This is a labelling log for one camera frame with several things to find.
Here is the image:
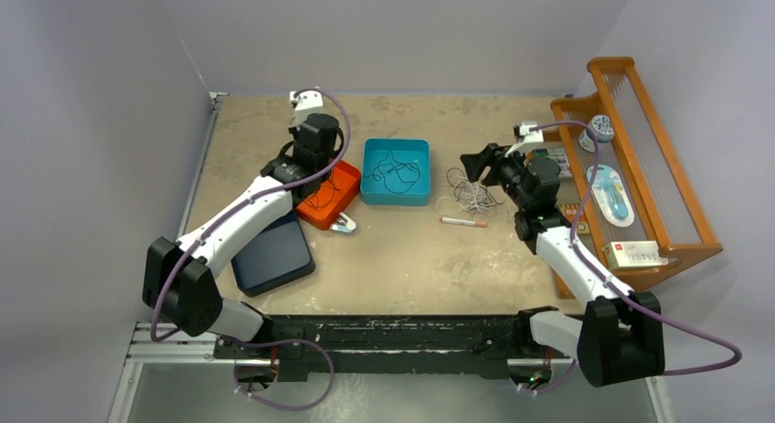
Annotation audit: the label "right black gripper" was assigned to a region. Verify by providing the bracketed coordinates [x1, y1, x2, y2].
[461, 143, 532, 210]

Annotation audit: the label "black cable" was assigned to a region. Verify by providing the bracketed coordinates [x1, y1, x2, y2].
[363, 149, 422, 196]

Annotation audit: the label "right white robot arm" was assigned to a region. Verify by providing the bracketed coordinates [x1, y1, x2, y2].
[460, 143, 665, 386]

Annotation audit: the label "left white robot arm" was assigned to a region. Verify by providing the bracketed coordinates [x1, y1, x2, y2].
[142, 113, 349, 358]

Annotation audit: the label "coloured marker set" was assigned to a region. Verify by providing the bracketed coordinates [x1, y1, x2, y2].
[547, 148, 573, 179]

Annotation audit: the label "orange plastic tray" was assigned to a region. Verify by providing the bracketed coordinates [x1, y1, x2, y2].
[295, 161, 362, 230]

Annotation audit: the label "white orange marker pen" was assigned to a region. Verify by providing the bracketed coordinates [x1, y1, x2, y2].
[440, 217, 488, 228]

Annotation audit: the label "teal plastic tray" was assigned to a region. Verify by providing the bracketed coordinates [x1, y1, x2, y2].
[360, 138, 431, 206]

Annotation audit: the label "small white stapler remover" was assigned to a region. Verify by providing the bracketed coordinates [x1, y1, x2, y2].
[329, 212, 357, 236]

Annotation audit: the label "blue white jar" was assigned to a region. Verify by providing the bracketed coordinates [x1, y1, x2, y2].
[579, 114, 615, 153]

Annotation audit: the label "blue blister pack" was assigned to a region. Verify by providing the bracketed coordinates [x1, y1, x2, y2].
[586, 164, 634, 227]

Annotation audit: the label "dark blue plastic tray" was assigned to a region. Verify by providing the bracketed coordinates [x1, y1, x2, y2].
[231, 211, 316, 297]

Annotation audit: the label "wooden shelf rack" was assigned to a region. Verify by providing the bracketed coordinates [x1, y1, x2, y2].
[547, 57, 723, 291]

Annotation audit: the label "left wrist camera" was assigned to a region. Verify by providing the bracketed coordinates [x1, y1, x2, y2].
[289, 90, 325, 126]

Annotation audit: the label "tangled cable pile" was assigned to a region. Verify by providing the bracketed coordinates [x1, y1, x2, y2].
[435, 166, 504, 216]

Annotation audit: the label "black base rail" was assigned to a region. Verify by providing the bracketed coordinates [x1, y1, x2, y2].
[214, 314, 567, 382]

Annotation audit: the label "aluminium frame rails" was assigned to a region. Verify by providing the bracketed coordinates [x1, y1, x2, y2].
[109, 323, 675, 422]

